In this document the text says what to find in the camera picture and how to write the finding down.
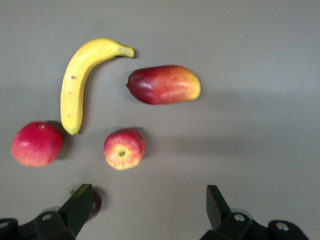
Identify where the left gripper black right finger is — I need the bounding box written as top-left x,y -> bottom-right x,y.
199,184 -> 310,240

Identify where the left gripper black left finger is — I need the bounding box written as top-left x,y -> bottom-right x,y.
0,184 -> 94,240

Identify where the red yellow striped apple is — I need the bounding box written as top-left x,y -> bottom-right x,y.
103,128 -> 146,171

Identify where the plain red apple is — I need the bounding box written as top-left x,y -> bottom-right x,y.
10,121 -> 64,169

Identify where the yellow banana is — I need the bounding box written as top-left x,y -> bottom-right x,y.
60,37 -> 136,137

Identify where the dark red plum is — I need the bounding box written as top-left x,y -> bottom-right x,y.
68,189 -> 103,221

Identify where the red yellow mango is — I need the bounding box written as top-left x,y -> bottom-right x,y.
125,64 -> 202,106

